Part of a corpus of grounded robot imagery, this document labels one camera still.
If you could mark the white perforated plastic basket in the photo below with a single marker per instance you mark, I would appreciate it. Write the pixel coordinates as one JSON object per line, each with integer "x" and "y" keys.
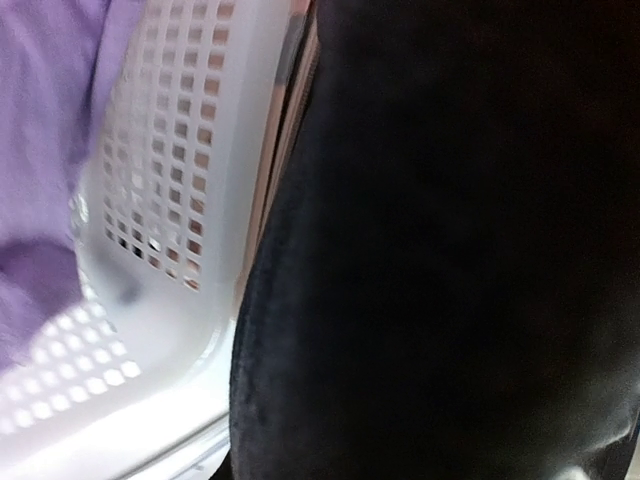
{"x": 131, "y": 381}

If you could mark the purple shirt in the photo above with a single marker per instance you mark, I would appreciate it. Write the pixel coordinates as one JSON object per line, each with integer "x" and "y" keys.
{"x": 59, "y": 61}

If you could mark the beige hard-shell suitcase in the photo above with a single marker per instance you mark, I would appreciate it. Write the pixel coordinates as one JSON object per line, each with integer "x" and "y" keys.
{"x": 292, "y": 84}

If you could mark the black garment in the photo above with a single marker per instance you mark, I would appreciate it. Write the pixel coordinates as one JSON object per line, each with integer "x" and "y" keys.
{"x": 448, "y": 283}

